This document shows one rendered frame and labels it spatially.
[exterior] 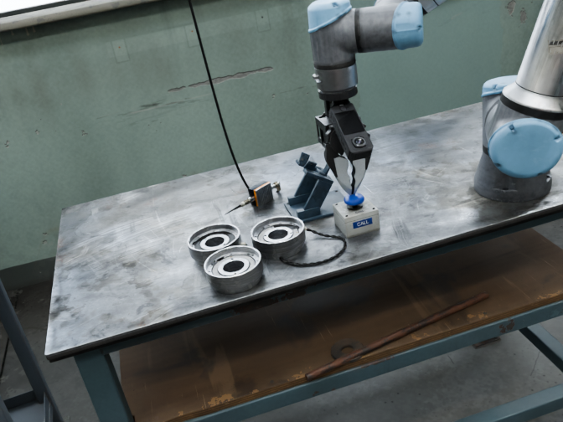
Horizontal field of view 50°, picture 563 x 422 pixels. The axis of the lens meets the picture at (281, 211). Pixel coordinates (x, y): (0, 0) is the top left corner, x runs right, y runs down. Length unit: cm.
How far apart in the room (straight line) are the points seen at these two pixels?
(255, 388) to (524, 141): 69
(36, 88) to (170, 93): 54
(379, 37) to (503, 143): 27
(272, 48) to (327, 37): 169
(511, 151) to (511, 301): 44
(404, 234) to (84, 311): 61
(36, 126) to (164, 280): 166
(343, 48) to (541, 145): 37
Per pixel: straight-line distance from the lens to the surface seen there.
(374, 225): 120
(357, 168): 117
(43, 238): 294
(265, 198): 137
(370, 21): 107
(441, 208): 127
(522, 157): 111
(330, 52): 108
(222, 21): 269
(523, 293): 146
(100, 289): 122
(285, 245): 114
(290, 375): 128
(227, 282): 107
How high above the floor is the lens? 141
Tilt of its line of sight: 27 degrees down
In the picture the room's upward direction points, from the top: 10 degrees counter-clockwise
